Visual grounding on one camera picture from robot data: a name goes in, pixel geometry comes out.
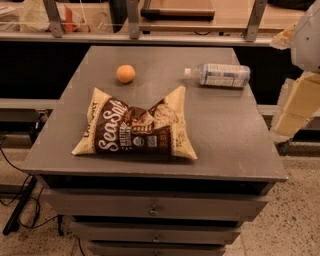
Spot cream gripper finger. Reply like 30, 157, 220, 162
270, 23, 297, 50
271, 72, 320, 137

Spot clear plastic water bottle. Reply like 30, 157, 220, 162
184, 63, 251, 88

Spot dark tray on shelf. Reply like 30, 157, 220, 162
140, 0, 215, 21

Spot orange fruit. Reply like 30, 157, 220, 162
116, 65, 136, 83

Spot brown sea salt chip bag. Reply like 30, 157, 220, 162
72, 86, 197, 160

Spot grey metal drawer cabinet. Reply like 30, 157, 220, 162
24, 46, 287, 256

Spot plastic bag on shelf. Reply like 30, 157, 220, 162
20, 0, 90, 33

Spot black table leg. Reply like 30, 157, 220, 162
3, 177, 37, 235

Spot grey metal shelf rail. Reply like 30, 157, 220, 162
0, 0, 294, 48

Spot black floor cable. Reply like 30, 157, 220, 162
0, 139, 63, 231

